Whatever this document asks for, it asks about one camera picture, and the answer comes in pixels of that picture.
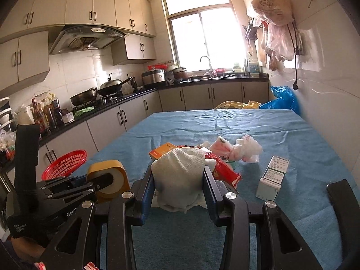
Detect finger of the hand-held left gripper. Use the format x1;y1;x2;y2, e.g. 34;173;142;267
39;172;114;193
46;186;97;204

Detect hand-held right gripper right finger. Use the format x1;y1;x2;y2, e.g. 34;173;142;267
203;166;324;270

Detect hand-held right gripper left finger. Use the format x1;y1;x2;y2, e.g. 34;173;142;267
39;164;155;270

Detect yellow tape roll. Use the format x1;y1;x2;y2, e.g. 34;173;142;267
86;160;131;203

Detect brown rose snack packet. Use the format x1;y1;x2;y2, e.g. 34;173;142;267
197;145;242;189

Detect red plastic basket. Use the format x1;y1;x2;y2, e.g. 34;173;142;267
42;150;88;182

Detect white cloth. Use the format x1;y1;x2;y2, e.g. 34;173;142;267
151;147;216;214

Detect orange packet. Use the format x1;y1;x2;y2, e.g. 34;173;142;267
148;142;180;161

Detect white pink plastic bag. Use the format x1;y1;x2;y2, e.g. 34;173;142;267
209;134;263;164

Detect white kettle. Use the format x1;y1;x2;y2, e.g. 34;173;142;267
13;105;36;126

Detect cluster of condiment bottles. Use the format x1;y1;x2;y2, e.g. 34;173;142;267
30;91;62;135

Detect white base cabinet run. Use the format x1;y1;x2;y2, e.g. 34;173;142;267
159;80;269;111
36;88;164;175

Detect white green medicine box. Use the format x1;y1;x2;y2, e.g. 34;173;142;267
255;155;290;201

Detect green cloth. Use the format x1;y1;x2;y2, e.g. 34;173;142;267
74;106;95;118

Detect dark frying pan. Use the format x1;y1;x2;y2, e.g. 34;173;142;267
69;87;98;107

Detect black gas stove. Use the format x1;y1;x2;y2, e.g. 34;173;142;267
72;91;126;110

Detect blue tablecloth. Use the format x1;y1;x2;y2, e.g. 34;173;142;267
36;108;360;270

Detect steel wok with lid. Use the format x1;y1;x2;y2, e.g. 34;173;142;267
97;72;135;96

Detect yellow plastic bag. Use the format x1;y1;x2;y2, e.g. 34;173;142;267
214;100;261;110

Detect silver rice cooker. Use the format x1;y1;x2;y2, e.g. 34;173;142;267
141;68;166;88

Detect blue plastic bag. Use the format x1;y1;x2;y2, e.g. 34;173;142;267
259;86;302;116

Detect brown cooking pot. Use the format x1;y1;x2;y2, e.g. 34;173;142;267
172;67;188;81

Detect dark chair back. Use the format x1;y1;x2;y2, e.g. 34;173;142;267
326;179;360;261

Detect grey range hood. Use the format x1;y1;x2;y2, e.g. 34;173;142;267
48;25;127;55

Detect steel faucet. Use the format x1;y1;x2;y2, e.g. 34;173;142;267
200;56;214;78

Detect white blue detergent container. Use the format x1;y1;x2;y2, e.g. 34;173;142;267
247;59;261;76

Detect kitchen window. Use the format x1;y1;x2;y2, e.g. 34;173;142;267
162;0;251;72

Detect bunch of clear hanging bags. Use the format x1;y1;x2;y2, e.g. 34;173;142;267
264;24;295;72

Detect black utensil rack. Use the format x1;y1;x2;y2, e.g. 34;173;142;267
244;18;263;41

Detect large printed hanging bag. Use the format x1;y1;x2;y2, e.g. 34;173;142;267
251;0;294;26

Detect black power cable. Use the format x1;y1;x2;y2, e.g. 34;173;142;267
287;22;300;91

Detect white wall cabinet row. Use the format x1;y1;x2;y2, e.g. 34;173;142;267
0;0;156;44

